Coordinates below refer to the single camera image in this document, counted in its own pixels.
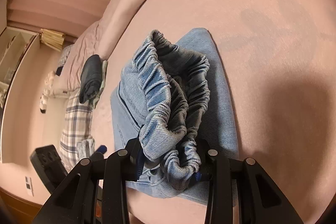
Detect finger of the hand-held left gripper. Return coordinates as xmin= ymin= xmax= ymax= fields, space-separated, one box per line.
xmin=91 ymin=145 xmax=108 ymax=162

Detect blue checked cloth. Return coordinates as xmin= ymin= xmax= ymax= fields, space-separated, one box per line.
xmin=58 ymin=45 xmax=73 ymax=67

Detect yellow tassel hanging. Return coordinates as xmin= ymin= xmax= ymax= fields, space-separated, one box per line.
xmin=39 ymin=28 xmax=65 ymax=52

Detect pink pillow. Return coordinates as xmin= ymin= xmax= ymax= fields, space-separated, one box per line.
xmin=52 ymin=21 xmax=107 ymax=94

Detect light blue denim pants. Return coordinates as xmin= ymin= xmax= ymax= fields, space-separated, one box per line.
xmin=110 ymin=28 xmax=240 ymax=206

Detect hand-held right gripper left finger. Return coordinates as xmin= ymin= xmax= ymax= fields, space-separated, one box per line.
xmin=31 ymin=135 xmax=144 ymax=224

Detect pink curtain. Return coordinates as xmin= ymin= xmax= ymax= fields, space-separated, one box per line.
xmin=7 ymin=0 xmax=116 ymax=39

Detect plaid pillow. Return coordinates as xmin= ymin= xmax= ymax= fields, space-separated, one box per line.
xmin=58 ymin=93 xmax=94 ymax=170

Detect black and white plush toy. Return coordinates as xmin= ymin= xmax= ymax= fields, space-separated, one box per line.
xmin=39 ymin=95 xmax=50 ymax=113

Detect folded dark denim jeans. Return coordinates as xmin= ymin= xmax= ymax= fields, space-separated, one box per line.
xmin=79 ymin=54 xmax=102 ymax=104

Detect white wall socket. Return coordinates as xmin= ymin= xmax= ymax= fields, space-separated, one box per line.
xmin=25 ymin=176 xmax=35 ymax=196

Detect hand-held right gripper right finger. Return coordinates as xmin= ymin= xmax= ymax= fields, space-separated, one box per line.
xmin=189 ymin=139 xmax=305 ymax=224

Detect cream bedside shelf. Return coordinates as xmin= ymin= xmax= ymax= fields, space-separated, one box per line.
xmin=0 ymin=26 xmax=40 ymax=109

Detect folded pale green cloth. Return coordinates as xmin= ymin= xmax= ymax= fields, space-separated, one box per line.
xmin=91 ymin=60 xmax=109 ymax=109

